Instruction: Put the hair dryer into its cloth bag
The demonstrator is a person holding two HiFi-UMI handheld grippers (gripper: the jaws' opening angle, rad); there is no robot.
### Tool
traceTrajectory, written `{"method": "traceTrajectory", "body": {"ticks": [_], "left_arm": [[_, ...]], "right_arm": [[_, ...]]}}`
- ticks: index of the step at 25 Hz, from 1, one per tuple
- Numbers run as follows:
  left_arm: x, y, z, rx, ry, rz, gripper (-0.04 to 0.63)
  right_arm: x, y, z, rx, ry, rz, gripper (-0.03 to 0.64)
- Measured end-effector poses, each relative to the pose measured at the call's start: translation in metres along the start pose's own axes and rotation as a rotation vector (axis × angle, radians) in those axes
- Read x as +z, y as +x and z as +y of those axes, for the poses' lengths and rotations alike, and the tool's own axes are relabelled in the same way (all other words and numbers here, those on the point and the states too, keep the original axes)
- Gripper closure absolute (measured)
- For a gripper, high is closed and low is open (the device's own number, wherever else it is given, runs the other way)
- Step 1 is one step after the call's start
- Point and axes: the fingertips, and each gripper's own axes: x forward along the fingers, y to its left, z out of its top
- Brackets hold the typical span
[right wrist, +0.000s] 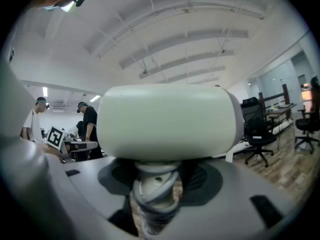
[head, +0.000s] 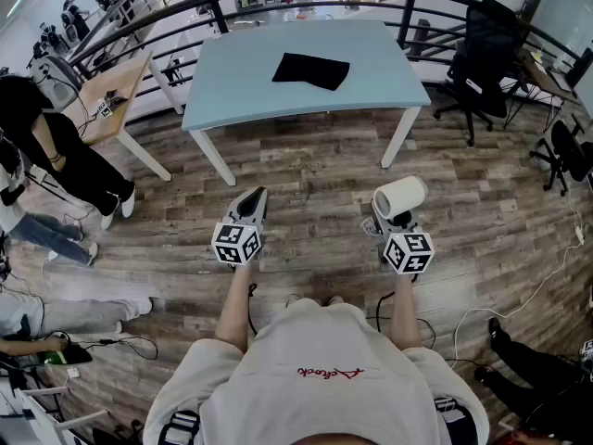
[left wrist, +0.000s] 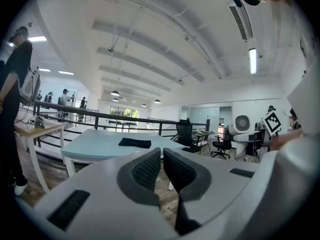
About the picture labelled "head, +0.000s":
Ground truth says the small black office chair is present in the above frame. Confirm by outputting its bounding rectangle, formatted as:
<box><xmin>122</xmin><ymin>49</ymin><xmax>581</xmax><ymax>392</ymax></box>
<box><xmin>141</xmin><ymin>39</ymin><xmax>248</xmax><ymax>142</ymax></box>
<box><xmin>529</xmin><ymin>119</ymin><xmax>593</xmax><ymax>197</ymax></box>

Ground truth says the black cloth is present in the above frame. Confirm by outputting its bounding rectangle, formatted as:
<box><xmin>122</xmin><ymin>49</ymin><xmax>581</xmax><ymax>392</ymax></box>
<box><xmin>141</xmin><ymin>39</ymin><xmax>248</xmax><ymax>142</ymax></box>
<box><xmin>271</xmin><ymin>52</ymin><xmax>351</xmax><ymax>92</ymax></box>

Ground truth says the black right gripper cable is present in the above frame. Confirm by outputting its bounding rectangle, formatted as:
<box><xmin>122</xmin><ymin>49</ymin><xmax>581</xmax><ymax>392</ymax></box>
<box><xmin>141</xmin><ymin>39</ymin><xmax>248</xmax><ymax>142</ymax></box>
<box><xmin>373</xmin><ymin>289</ymin><xmax>437</xmax><ymax>350</ymax></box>

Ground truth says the white floor cable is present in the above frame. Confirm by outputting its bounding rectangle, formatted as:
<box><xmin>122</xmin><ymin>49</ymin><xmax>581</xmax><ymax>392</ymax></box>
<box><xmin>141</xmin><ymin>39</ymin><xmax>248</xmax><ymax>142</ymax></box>
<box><xmin>451</xmin><ymin>192</ymin><xmax>587</xmax><ymax>361</ymax></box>

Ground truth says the grey gripper device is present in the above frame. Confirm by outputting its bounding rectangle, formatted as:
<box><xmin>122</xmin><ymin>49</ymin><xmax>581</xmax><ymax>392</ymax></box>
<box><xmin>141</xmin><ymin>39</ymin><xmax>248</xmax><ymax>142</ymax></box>
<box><xmin>95</xmin><ymin>89</ymin><xmax>129</xmax><ymax>119</ymax></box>

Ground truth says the white hair dryer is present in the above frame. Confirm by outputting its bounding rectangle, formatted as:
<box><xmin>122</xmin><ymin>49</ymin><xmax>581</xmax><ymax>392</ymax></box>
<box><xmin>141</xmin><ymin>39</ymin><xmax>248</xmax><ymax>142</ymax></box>
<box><xmin>360</xmin><ymin>175</ymin><xmax>429</xmax><ymax>239</ymax></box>

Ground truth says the harness strap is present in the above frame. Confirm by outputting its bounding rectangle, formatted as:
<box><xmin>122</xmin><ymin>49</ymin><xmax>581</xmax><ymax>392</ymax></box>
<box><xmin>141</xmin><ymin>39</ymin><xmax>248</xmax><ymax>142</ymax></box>
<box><xmin>433</xmin><ymin>396</ymin><xmax>478</xmax><ymax>445</ymax></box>
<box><xmin>159</xmin><ymin>409</ymin><xmax>201</xmax><ymax>445</ymax></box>

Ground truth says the left harness strap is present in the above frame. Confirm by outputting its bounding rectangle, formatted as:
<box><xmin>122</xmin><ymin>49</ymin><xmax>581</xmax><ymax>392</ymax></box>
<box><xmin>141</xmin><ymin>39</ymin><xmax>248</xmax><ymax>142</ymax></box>
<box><xmin>159</xmin><ymin>409</ymin><xmax>201</xmax><ymax>445</ymax></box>

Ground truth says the black green flat device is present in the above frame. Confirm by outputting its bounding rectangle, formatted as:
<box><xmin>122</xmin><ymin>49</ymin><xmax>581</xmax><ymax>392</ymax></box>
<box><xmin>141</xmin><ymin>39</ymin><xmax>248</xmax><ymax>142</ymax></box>
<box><xmin>27</xmin><ymin>340</ymin><xmax>94</xmax><ymax>368</ymax></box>

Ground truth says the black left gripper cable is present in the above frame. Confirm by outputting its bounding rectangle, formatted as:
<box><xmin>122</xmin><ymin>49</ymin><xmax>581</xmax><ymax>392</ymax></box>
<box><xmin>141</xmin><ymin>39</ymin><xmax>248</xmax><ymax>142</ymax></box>
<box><xmin>246</xmin><ymin>283</ymin><xmax>259</xmax><ymax>337</ymax></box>

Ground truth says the light blue table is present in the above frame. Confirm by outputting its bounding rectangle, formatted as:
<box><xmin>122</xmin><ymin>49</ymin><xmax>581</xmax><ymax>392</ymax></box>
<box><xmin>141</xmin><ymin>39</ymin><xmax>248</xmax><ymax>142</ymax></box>
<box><xmin>181</xmin><ymin>19</ymin><xmax>433</xmax><ymax>187</ymax></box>

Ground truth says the wooden desk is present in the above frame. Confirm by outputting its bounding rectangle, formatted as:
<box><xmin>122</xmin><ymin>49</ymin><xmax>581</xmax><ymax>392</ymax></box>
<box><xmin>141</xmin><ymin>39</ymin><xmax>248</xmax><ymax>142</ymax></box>
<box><xmin>518</xmin><ymin>46</ymin><xmax>585</xmax><ymax>132</ymax></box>

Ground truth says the grey backpack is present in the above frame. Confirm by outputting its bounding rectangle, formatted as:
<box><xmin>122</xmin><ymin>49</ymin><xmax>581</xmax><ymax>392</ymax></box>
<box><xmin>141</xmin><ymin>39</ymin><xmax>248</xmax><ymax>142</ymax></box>
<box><xmin>26</xmin><ymin>55</ymin><xmax>83</xmax><ymax>110</ymax></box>

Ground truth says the right harness strap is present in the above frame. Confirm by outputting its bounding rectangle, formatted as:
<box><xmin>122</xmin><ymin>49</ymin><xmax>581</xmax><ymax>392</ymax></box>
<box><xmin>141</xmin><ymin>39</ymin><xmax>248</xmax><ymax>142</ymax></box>
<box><xmin>433</xmin><ymin>396</ymin><xmax>478</xmax><ymax>445</ymax></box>

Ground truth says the person's left forearm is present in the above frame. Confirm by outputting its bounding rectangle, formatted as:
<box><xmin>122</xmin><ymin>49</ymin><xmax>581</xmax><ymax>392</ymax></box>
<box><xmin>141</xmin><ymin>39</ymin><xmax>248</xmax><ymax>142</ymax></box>
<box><xmin>215</xmin><ymin>264</ymin><xmax>254</xmax><ymax>354</ymax></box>

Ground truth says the wooden side table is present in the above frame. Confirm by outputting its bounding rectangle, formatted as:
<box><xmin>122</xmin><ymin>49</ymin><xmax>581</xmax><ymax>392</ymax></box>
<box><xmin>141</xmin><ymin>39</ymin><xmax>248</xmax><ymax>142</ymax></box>
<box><xmin>59</xmin><ymin>51</ymin><xmax>173</xmax><ymax>183</ymax></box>

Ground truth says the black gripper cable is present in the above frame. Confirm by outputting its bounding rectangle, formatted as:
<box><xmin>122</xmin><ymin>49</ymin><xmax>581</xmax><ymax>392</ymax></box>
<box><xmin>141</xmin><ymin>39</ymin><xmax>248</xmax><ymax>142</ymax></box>
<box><xmin>373</xmin><ymin>289</ymin><xmax>437</xmax><ymax>350</ymax></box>
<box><xmin>246</xmin><ymin>283</ymin><xmax>259</xmax><ymax>337</ymax></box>

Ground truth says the person's white shirt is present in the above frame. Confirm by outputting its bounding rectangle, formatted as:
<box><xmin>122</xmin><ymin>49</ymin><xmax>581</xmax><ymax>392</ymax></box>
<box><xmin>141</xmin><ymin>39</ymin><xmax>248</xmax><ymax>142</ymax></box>
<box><xmin>142</xmin><ymin>298</ymin><xmax>490</xmax><ymax>445</ymax></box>

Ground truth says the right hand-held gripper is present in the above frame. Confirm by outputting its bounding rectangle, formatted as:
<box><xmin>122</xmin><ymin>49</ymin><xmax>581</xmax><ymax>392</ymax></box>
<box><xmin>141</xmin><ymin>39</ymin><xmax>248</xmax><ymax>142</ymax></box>
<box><xmin>370</xmin><ymin>199</ymin><xmax>435</xmax><ymax>276</ymax></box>

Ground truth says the black metal railing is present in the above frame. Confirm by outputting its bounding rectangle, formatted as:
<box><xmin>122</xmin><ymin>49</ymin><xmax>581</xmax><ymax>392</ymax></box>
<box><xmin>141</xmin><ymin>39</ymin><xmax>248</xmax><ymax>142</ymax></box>
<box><xmin>69</xmin><ymin>0</ymin><xmax>593</xmax><ymax>110</ymax></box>

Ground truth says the black mesh office chair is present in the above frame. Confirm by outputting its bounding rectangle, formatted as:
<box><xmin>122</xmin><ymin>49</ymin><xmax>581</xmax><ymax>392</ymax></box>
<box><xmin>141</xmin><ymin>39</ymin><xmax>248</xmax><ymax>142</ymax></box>
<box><xmin>433</xmin><ymin>0</ymin><xmax>527</xmax><ymax>147</ymax></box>

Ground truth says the person's right forearm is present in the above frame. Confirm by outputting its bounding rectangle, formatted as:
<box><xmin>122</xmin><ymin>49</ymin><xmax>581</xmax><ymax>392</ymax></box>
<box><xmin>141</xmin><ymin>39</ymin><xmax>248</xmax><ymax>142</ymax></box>
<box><xmin>388</xmin><ymin>273</ymin><xmax>423</xmax><ymax>350</ymax></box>

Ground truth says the white table frame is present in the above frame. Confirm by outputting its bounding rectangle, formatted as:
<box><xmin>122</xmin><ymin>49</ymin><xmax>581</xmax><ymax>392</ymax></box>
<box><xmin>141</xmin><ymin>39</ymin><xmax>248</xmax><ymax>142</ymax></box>
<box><xmin>0</xmin><ymin>377</ymin><xmax>110</xmax><ymax>445</ymax></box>

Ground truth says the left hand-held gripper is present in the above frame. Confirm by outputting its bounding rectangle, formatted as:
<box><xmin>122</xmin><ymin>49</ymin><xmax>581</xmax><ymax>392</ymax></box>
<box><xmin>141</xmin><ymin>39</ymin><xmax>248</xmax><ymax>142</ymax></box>
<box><xmin>211</xmin><ymin>186</ymin><xmax>270</xmax><ymax>267</ymax></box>

